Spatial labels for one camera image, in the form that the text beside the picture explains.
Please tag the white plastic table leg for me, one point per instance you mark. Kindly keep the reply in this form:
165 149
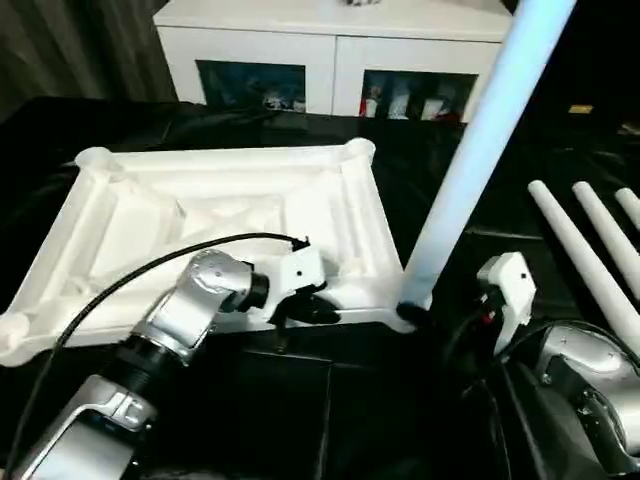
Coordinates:
575 250
605 220
465 175
631 205

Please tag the white plastic table top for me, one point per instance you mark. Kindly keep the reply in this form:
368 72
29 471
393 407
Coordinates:
150 210

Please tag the black work mat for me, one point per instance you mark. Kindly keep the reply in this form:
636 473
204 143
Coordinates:
350 400

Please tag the small white bottle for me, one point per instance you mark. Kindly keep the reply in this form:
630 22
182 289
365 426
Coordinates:
432 108
372 105
400 106

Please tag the small tan box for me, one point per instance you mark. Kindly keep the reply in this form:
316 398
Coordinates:
580 108

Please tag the white cabinet with openings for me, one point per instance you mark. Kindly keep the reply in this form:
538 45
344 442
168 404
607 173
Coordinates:
330 50

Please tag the small shiny metal ornament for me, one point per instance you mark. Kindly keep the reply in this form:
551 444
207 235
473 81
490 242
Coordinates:
357 2

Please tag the grey curtain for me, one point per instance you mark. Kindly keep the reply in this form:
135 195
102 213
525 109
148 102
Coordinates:
75 50

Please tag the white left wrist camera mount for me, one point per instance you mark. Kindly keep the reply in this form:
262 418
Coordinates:
300 272

